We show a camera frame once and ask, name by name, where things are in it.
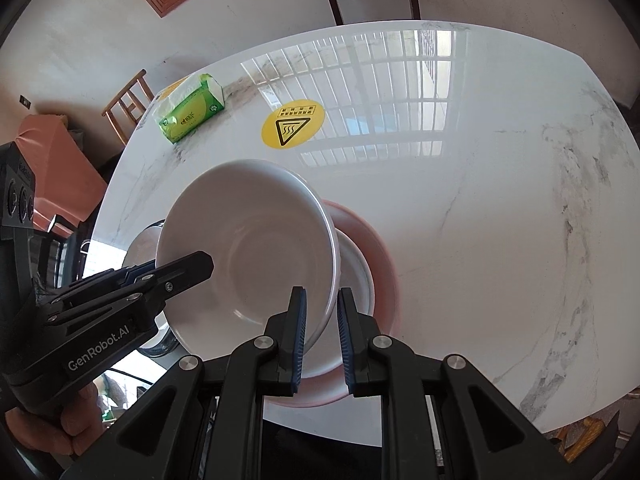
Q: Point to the light wooden chair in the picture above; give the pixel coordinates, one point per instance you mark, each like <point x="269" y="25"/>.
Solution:
<point x="125" y="95"/>

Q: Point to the yellow wooden furniture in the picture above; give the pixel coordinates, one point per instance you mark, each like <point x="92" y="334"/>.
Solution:
<point x="590" y="430"/>

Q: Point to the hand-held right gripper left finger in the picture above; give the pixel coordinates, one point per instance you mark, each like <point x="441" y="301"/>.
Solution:
<point x="299" y="340"/>

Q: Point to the white bowl with blue cartoon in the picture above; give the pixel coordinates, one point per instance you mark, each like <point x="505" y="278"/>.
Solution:
<point x="250" y="250"/>

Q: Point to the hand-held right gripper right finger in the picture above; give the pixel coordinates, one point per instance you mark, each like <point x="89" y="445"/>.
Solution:
<point x="345" y="345"/>

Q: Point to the orange cabinet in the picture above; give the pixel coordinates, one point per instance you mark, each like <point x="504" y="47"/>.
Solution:
<point x="60" y="170"/>

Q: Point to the white floral plate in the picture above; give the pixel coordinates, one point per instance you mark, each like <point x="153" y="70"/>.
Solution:
<point x="142" y="247"/>

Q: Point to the green tissue pack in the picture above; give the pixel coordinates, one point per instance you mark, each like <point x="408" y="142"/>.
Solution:
<point x="192" y="115"/>

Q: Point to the person's left hand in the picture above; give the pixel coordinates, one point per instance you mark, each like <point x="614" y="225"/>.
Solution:
<point x="75" y="425"/>

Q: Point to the wall switch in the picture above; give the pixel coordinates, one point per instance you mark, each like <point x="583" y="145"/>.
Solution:
<point x="24" y="101"/>

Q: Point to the round yellow warning sticker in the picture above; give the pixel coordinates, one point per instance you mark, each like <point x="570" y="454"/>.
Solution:
<point x="292" y="127"/>

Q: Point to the black metal chair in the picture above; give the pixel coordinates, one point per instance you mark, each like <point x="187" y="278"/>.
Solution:
<point x="65" y="255"/>

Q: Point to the large blue patterned plate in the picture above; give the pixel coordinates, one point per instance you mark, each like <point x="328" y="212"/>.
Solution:
<point x="160" y="349"/>

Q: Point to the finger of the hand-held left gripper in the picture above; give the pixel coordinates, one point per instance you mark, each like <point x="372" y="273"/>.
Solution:
<point x="185" y="272"/>
<point x="100" y="282"/>

